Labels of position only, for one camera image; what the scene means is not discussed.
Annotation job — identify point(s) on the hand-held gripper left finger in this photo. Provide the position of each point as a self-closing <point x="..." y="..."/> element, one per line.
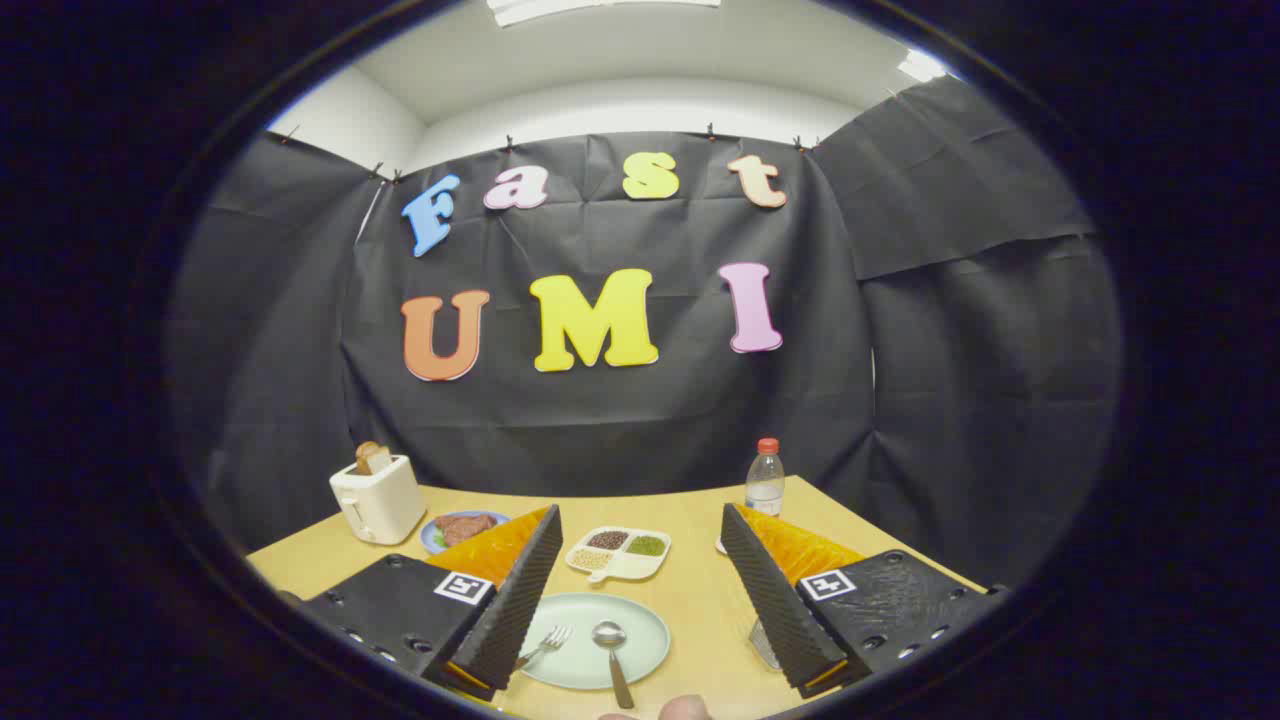
<point x="520" y="600"/>

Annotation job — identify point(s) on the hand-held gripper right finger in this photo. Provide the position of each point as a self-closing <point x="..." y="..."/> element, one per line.
<point x="770" y="600"/>

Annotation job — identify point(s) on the pale green plate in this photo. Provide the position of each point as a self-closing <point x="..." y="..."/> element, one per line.
<point x="575" y="655"/>

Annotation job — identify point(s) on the pile of pale beans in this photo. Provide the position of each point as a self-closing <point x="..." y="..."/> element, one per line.
<point x="590" y="559"/>

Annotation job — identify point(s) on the brown meat slice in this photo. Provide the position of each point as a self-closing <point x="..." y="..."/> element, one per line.
<point x="465" y="527"/>

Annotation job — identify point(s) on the pile of dark beans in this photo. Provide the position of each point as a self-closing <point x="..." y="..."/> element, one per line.
<point x="607" y="540"/>

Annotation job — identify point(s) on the small blue plate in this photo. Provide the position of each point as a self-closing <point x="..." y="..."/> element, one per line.
<point x="430" y="540"/>

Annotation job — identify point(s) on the clear water bottle red cap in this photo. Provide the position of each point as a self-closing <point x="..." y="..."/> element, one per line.
<point x="765" y="490"/>

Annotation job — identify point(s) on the white divided tray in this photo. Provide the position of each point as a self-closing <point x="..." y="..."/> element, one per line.
<point x="630" y="568"/>

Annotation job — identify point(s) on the pile of green beans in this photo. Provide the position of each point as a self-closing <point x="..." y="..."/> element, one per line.
<point x="646" y="546"/>

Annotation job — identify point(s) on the cream toaster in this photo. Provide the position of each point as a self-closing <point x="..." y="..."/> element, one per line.
<point x="385" y="502"/>

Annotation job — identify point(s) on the black backdrop cloth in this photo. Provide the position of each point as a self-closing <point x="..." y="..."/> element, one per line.
<point x="600" y="430"/>

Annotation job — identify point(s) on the toasted bread slice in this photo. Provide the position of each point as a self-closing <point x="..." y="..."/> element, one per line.
<point x="372" y="458"/>

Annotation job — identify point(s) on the small ceiling light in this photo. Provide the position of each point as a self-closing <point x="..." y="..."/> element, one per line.
<point x="922" y="66"/>

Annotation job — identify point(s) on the long ceiling light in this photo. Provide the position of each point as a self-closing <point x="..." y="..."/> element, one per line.
<point x="600" y="8"/>

